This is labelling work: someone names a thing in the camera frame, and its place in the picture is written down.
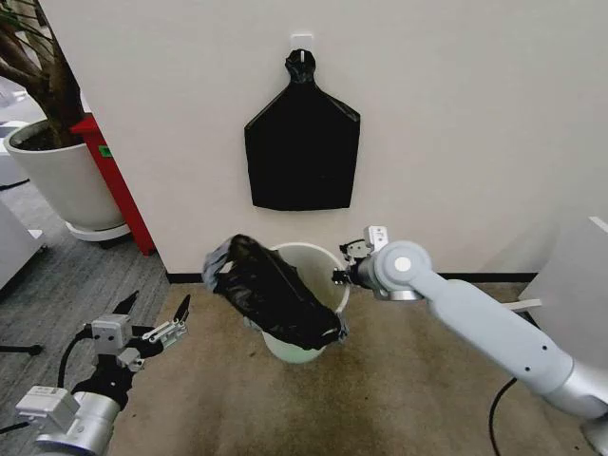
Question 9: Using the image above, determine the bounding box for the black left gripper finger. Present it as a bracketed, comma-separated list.
[141, 294, 193, 344]
[111, 291, 141, 318]

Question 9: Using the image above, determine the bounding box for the pale round trash bin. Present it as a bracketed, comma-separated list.
[258, 242, 353, 366]

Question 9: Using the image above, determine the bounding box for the black garbage bag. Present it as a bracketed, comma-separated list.
[243, 47, 363, 211]
[202, 233, 349, 347]

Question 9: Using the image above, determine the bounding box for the flat black hanging garbage bag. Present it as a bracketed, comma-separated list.
[243, 47, 363, 211]

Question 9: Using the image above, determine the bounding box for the white wheeled pot base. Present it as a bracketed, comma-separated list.
[65, 219, 132, 250]

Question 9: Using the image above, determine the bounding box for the red metal cabinet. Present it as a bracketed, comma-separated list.
[69, 110, 159, 258]

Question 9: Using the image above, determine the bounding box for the white low cabinet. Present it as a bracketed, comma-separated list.
[0, 199, 48, 292]

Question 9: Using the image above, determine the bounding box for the white round plant pot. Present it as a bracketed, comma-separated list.
[4, 118, 126, 233]

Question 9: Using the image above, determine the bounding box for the tan carpet mat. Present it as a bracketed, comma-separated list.
[109, 279, 608, 456]

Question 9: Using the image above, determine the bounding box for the white flat strip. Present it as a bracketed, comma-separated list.
[508, 298, 543, 314]

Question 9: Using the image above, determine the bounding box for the white leaning board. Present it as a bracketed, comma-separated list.
[517, 216, 608, 355]

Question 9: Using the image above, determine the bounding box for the brown potted tree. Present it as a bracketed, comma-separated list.
[0, 0, 86, 149]

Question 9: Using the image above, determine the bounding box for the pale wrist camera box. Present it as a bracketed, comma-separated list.
[89, 314, 133, 356]

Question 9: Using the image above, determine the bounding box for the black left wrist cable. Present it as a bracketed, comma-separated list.
[56, 329, 96, 391]

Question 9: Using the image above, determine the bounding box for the black floor cable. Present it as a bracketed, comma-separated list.
[0, 343, 44, 356]

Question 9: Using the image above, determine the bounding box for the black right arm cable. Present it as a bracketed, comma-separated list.
[488, 374, 520, 456]

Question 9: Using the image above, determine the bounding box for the white wall hook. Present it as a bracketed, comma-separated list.
[291, 32, 314, 64]

